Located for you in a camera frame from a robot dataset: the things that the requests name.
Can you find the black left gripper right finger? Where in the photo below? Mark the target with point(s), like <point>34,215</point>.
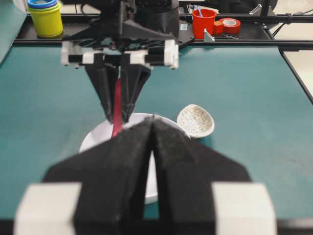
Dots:
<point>202,192</point>

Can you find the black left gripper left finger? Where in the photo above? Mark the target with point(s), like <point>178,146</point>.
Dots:
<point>96,192</point>

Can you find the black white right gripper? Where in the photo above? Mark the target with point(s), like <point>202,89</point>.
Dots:
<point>140,47</point>

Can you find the red plastic spoon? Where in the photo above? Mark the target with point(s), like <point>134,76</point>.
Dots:
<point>117,113</point>

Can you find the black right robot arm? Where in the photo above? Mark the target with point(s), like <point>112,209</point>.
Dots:
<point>158,15</point>

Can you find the white bowl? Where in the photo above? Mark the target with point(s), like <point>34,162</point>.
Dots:
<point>103,132</point>

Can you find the white crackle ceramic dish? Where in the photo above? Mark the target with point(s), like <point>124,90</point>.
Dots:
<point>196,121</point>

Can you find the yellow-green plastic cup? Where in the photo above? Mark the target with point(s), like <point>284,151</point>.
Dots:
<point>47,21</point>

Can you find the red plastic cup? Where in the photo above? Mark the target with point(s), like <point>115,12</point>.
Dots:
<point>199,23</point>

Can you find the blue stacked plastic cup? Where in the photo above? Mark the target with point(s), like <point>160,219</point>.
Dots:
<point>41,4</point>

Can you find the red tape roll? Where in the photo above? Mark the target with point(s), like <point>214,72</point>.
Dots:
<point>226,26</point>

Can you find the silver corner bracket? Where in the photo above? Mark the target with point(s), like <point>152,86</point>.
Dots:
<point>207,37</point>

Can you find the black aluminium frame rail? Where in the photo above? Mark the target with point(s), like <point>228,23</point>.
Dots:
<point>254,32</point>

